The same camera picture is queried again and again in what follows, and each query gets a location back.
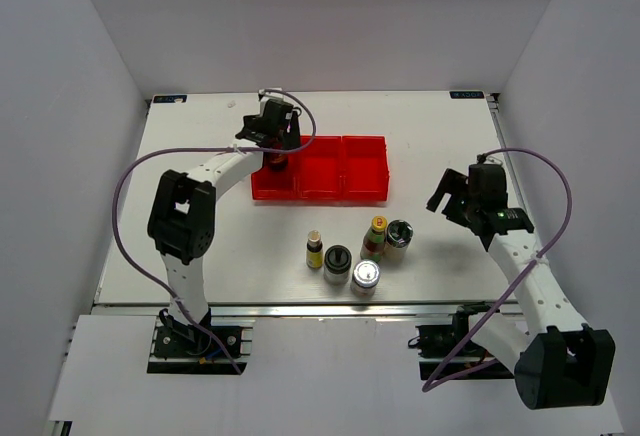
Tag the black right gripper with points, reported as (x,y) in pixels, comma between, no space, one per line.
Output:
(453,183)

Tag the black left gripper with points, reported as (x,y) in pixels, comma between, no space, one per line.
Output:
(290,138)

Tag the red lid sauce jar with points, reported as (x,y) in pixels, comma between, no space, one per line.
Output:
(276,162)

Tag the small yellow label bottle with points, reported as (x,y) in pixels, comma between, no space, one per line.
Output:
(314,250)

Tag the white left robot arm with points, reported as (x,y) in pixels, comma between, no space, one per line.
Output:
(182,219)

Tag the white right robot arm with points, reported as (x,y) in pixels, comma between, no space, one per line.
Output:
(559,360)

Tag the left red plastic bin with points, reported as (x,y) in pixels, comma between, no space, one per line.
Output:
(267,185)

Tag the red plastic bin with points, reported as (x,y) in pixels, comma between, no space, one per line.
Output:
(366,169)
(267,185)
(318,172)

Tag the middle red plastic bin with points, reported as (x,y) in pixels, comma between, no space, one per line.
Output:
(318,172)

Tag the right red plastic bin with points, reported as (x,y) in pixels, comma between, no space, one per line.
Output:
(366,169)

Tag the right blue corner label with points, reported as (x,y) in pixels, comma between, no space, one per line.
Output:
(466,94)

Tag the blue corner label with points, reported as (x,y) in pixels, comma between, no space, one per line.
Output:
(466,94)
(169,99)

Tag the yellow cap sauce bottle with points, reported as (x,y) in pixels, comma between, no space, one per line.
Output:
(374,240)

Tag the left blue corner label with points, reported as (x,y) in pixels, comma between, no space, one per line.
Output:
(169,99)

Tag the silver lid glass jar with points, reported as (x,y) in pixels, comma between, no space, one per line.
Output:
(365,278)

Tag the black lid spice jar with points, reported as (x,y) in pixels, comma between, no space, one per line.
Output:
(337,265)

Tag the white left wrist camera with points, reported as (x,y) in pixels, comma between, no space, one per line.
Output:
(272,93)

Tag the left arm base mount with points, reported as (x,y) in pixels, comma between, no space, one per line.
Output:
(181,349)

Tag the aluminium table front rail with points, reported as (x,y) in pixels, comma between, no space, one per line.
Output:
(306,310)

